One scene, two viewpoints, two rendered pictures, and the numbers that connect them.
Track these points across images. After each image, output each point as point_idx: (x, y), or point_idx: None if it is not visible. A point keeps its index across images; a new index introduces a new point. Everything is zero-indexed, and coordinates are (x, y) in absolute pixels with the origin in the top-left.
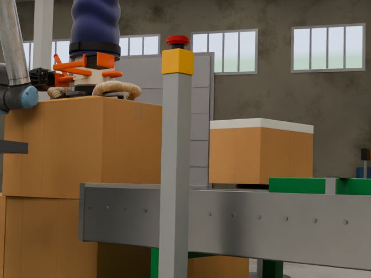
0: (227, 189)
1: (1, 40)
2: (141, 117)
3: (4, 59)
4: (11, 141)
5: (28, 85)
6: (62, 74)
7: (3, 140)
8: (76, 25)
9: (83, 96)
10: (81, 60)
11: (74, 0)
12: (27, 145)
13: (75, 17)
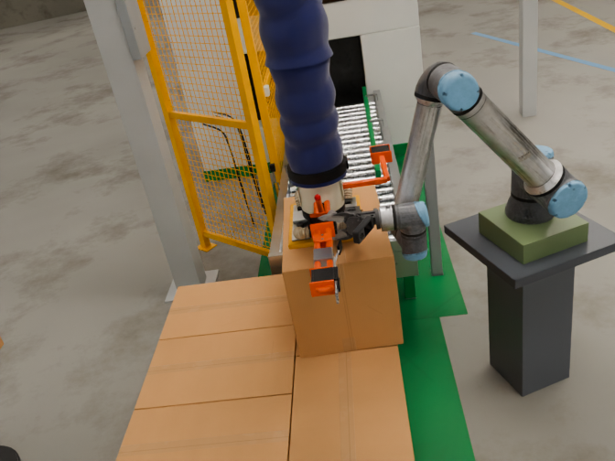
0: (280, 240)
1: (426, 167)
2: None
3: (421, 187)
4: (465, 218)
5: None
6: (323, 211)
7: (476, 214)
8: (340, 141)
9: (356, 204)
10: (384, 159)
11: (333, 114)
12: (444, 227)
13: (336, 134)
